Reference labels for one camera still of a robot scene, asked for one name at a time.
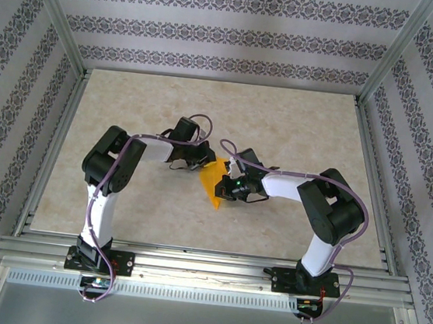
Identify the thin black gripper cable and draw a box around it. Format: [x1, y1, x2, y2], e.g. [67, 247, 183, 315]
[243, 188, 271, 207]
[168, 158, 198, 175]

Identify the long aluminium mounting rail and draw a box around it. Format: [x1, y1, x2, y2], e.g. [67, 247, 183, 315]
[0, 225, 422, 312]

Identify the aluminium frame post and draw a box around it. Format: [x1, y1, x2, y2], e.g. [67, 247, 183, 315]
[355, 0, 433, 116]
[10, 0, 99, 78]

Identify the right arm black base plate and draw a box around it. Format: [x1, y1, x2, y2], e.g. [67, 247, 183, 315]
[270, 265, 342, 301]

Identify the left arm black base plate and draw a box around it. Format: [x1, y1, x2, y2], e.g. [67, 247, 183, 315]
[65, 245, 136, 277]

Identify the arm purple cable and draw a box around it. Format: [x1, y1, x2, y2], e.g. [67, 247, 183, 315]
[199, 138, 377, 324]
[75, 101, 216, 316]

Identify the slotted grey cable duct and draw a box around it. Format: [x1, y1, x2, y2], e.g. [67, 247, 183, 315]
[5, 265, 302, 316]

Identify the small electronics board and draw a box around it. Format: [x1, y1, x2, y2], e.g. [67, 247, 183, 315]
[79, 274, 115, 291]
[295, 297, 325, 316]

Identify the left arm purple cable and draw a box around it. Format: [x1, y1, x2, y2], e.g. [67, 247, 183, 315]
[75, 101, 216, 316]

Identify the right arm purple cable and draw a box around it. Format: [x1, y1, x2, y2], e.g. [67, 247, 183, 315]
[199, 138, 377, 324]

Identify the aluminium table side rail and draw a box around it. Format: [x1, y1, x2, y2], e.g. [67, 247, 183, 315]
[12, 62, 93, 242]
[335, 98, 417, 277]

